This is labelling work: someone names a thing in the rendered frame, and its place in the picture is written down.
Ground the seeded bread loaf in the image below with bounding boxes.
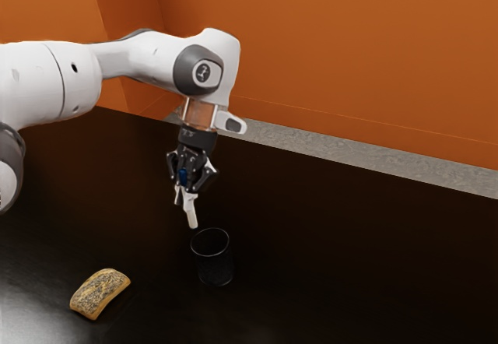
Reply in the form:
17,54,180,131
68,268,132,321

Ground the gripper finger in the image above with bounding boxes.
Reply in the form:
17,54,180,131
166,150,184,207
191,158,220,195

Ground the white pen with blue cap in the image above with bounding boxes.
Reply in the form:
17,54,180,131
177,167,200,230

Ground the black mesh pen holder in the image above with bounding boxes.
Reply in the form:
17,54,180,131
189,226,235,287

